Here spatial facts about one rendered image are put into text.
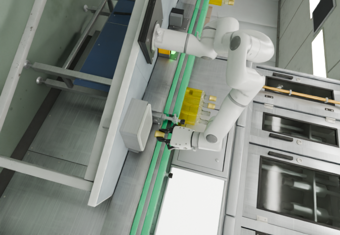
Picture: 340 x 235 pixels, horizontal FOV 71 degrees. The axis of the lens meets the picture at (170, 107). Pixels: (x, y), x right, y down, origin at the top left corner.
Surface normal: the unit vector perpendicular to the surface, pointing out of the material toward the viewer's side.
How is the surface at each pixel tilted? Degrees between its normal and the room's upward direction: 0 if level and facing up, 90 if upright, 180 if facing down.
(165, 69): 90
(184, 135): 107
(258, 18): 90
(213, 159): 90
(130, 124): 90
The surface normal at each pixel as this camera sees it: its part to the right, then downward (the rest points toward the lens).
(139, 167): 0.02, -0.48
